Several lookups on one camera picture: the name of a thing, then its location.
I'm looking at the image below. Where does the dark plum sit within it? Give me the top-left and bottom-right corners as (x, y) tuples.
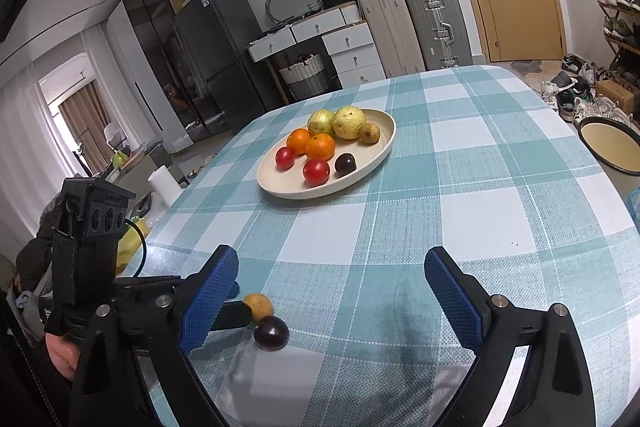
(253, 315), (290, 351)
(334, 153), (357, 176)

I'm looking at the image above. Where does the brown longan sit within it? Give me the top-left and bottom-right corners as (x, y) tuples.
(243, 293), (273, 324)
(358, 122), (381, 145)

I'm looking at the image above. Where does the red tomato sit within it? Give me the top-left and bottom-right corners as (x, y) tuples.
(274, 146), (296, 171)
(303, 158), (331, 186)

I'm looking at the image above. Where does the person's left hand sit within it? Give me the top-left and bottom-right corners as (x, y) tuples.
(44, 333), (80, 381)

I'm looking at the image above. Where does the white paper towel roll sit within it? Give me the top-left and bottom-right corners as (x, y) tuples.
(148, 166), (182, 207)

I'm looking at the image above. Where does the cream oval plate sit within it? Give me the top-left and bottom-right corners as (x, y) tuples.
(257, 108), (397, 200)

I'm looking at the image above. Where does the black glass cabinet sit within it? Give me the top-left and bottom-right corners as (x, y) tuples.
(124, 0), (228, 142)

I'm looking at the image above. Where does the orange mandarin left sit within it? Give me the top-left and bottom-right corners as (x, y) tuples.
(286, 128), (311, 157)

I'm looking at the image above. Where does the orange mandarin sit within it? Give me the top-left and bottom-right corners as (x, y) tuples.
(305, 133), (335, 161)
(286, 128), (311, 157)

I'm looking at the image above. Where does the dark grey refrigerator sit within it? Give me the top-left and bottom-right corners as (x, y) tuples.
(176, 0), (283, 133)

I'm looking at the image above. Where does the orange mandarin right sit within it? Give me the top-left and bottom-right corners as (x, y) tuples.
(305, 133), (335, 161)

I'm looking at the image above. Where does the teal checked tablecloth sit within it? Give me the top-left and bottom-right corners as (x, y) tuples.
(130, 66), (639, 426)

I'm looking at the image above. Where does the yellow-green guava left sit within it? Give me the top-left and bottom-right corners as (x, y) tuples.
(307, 108), (335, 135)

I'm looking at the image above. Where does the yellow-green guava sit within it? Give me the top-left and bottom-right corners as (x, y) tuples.
(307, 108), (335, 135)
(332, 106), (367, 140)

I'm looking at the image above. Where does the black-rimmed cream bin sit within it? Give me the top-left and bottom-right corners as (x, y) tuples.
(578, 117), (640, 199)

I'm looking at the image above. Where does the woven laundry basket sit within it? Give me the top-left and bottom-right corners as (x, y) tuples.
(279, 54), (332, 101)

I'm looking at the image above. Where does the yellow-green guava right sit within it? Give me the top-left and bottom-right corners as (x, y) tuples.
(332, 106), (367, 140)

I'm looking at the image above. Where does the white drawer cabinet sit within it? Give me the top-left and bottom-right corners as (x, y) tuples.
(248, 1), (386, 88)

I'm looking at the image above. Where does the beige hard suitcase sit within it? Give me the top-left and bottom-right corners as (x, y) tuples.
(359, 0), (426, 78)

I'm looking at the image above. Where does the silver aluminium suitcase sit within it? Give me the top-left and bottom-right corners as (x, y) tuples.
(406, 0), (473, 70)

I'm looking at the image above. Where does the wooden shoe rack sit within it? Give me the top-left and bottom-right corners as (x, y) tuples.
(597, 0), (639, 103)

